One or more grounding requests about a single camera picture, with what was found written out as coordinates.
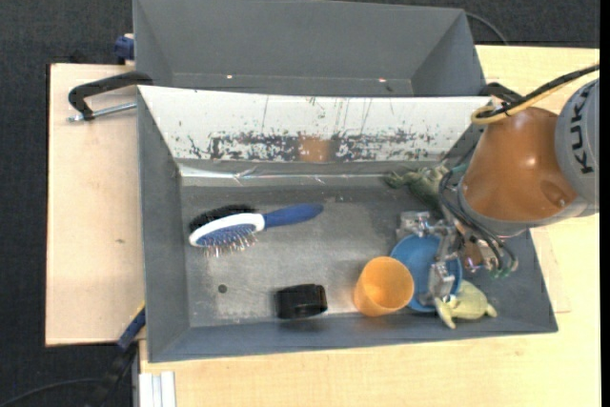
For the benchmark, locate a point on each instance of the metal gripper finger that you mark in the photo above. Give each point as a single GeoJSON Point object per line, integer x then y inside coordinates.
{"type": "Point", "coordinates": [418, 222]}
{"type": "Point", "coordinates": [441, 277]}

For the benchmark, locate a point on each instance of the blue plate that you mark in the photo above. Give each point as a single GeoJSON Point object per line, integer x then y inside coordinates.
{"type": "Point", "coordinates": [415, 255]}

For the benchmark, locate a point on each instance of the blue and white hairbrush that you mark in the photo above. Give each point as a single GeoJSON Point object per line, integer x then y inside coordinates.
{"type": "Point", "coordinates": [229, 229]}

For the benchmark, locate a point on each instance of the orange plastic cup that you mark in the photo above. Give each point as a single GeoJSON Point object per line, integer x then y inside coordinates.
{"type": "Point", "coordinates": [381, 288]}

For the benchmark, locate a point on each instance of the grey metal bin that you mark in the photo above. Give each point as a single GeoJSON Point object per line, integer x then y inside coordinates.
{"type": "Point", "coordinates": [305, 252]}

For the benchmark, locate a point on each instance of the pale wood board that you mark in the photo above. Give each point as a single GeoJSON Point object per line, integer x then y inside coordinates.
{"type": "Point", "coordinates": [90, 205]}

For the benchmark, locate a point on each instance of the black round lid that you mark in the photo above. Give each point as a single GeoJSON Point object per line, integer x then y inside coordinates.
{"type": "Point", "coordinates": [302, 301]}

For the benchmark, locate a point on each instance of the green toy lizard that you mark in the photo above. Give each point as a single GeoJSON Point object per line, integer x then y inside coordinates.
{"type": "Point", "coordinates": [421, 186]}

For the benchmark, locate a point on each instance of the pale green plush toy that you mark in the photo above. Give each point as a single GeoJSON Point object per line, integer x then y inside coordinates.
{"type": "Point", "coordinates": [469, 306]}

